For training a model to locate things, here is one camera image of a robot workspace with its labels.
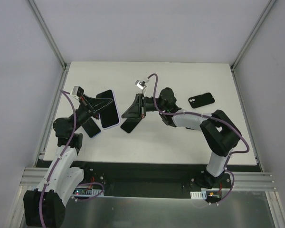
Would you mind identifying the black cased phone with ring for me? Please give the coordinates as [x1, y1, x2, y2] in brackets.
[120, 118, 141, 133]

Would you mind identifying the lilac cased phone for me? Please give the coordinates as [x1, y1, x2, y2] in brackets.
[96, 90, 120, 129]

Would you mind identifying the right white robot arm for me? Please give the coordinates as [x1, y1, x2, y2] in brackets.
[122, 87, 241, 189]

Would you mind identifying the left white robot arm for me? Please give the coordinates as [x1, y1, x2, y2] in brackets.
[23, 94, 113, 228]

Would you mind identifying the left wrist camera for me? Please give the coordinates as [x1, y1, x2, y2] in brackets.
[70, 86, 84, 100]

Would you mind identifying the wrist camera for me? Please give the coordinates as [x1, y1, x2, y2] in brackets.
[70, 86, 84, 100]
[134, 79, 149, 95]

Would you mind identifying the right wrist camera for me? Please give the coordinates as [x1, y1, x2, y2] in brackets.
[134, 79, 149, 95]

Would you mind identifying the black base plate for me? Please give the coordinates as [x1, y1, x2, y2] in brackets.
[35, 159, 264, 198]

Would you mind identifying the left aluminium frame post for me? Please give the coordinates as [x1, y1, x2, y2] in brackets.
[26, 0, 71, 69]

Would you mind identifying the aluminium frame post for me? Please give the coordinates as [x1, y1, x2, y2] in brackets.
[230, 0, 278, 72]
[26, 0, 71, 69]

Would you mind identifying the left white cable duct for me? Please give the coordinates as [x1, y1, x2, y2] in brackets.
[73, 188, 105, 198]

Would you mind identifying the white cable duct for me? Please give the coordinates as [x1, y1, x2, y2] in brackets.
[73, 188, 105, 198]
[190, 191, 207, 200]

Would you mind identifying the aluminium front rail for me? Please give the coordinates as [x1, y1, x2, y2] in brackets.
[19, 167, 277, 191]

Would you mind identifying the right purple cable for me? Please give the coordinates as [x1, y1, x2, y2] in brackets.
[146, 74, 250, 209]

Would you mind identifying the right aluminium frame post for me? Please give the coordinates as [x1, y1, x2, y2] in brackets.
[230, 0, 278, 72]

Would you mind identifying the right white cable duct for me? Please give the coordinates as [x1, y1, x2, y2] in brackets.
[190, 191, 207, 200]

